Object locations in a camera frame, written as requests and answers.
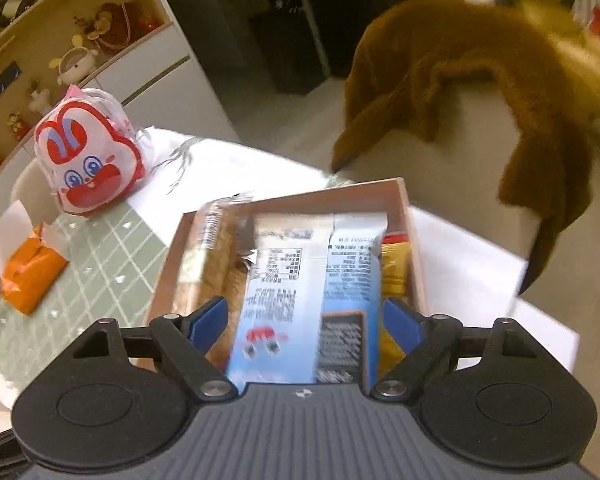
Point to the pink cardboard box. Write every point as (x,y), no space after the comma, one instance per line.
(172,260)

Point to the dark blue panel snack packet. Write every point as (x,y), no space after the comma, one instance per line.
(350,305)

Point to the white upholstered chair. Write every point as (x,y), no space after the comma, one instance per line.
(470,160)

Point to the white dining chair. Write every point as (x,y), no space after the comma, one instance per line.
(27,190)

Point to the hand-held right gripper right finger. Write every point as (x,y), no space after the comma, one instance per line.
(400,317)

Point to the brown lion plush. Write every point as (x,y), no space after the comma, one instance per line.
(115,22)

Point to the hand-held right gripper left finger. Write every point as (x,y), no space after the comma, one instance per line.
(210,317)

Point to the long biscuit pack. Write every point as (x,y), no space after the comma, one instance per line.
(207,250)

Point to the black water dispenser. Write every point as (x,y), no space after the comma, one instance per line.
(285,35)

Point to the yellow snack packet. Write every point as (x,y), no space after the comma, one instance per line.
(395,270)

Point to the orange tissue box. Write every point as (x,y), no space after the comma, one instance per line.
(30,270)

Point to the cream plush toy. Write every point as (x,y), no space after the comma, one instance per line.
(77,62)

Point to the light blue snack packet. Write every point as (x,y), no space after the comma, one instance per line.
(275,310)

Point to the rabbit face bag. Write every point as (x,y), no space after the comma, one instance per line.
(87,160)

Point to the white tissue sheet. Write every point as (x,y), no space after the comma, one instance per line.
(10,230)

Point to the white paper sheet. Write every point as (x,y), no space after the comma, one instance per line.
(230,170)

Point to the yellow coat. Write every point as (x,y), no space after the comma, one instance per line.
(580,55)

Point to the brown fuzzy coat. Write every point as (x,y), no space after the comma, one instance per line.
(430,50)

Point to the panda plush toy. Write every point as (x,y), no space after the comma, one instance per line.
(15,5)

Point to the small white figurine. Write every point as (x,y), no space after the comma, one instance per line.
(39,97)

